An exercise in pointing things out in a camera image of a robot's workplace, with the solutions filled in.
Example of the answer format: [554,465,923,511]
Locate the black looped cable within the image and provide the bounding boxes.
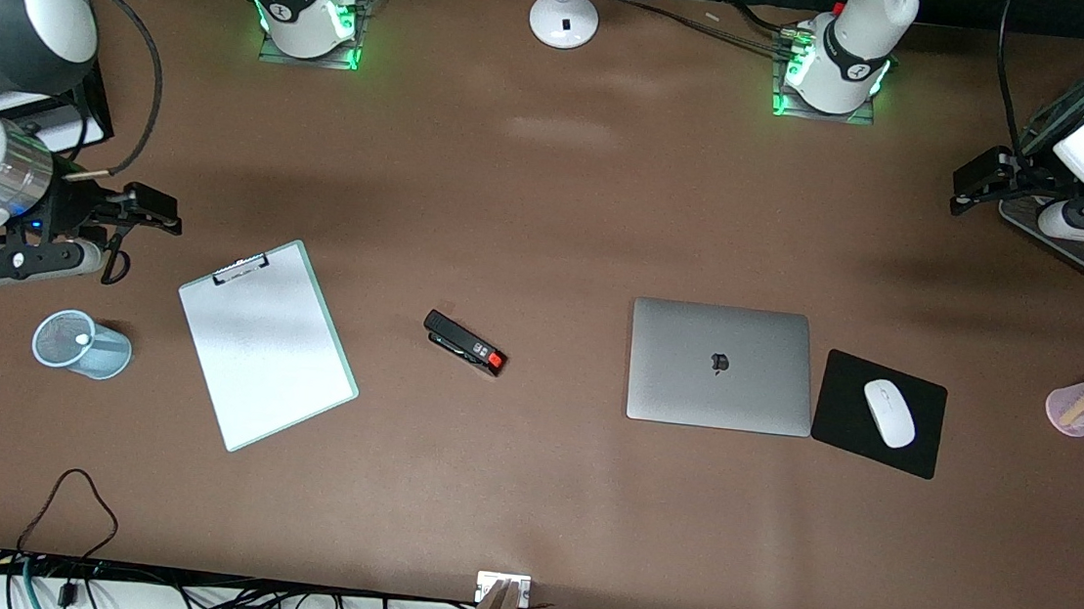
[9,463,125,609]

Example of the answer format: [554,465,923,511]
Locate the black mouse pad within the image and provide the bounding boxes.
[807,347,951,482]

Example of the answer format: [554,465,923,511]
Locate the white computer mouse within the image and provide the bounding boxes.
[858,377,921,451]

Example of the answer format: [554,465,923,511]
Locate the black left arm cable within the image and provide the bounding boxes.
[987,0,1046,160]

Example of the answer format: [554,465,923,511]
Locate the thick black cable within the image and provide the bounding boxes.
[719,0,802,39]

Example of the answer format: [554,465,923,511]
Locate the teal cable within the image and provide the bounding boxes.
[18,555,52,609]

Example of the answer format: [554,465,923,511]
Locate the black scissors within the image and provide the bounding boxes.
[100,225,136,288]

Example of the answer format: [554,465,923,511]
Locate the silver laptop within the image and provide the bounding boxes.
[623,297,823,438]

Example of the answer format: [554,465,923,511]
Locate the white paper sheet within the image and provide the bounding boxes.
[168,239,366,457]

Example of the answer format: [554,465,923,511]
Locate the mint green clipboard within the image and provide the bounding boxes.
[164,230,372,463]

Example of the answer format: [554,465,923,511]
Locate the light blue mesh cup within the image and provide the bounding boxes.
[29,306,136,383]

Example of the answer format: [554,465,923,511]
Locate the black stacked document tray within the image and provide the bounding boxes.
[0,51,121,162]

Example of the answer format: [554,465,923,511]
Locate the white mounting plate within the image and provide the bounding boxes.
[474,570,533,609]

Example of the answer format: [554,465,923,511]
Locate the black stapler with orange tip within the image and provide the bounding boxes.
[418,309,511,378]

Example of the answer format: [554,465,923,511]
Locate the clear left arm base plate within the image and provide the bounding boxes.
[767,16,888,128]

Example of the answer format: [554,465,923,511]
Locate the thin dark cable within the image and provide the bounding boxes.
[614,0,804,59]

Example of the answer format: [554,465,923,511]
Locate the white lamp base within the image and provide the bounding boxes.
[526,0,601,53]

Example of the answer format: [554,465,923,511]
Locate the clear right arm base plate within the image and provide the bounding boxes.
[257,0,411,76]

